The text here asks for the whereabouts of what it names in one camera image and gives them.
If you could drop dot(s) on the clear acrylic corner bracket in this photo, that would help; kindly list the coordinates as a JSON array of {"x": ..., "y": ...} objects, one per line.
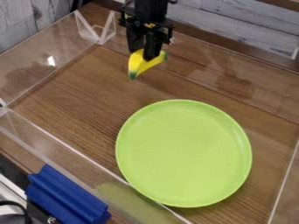
[{"x": 96, "y": 33}]

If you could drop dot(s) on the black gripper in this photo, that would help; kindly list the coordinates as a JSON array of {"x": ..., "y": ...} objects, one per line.
[{"x": 148, "y": 26}]

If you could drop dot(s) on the green round plate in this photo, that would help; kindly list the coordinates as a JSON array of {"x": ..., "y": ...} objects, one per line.
[{"x": 184, "y": 153}]

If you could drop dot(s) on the blue plastic clamp block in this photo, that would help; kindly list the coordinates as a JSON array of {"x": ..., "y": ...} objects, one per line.
[{"x": 65, "y": 199}]

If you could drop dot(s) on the clear acrylic enclosure wall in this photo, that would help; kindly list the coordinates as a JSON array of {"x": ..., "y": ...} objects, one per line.
[{"x": 33, "y": 148}]

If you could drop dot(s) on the yellow toy banana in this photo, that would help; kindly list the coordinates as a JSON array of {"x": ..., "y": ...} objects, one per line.
[{"x": 140, "y": 65}]

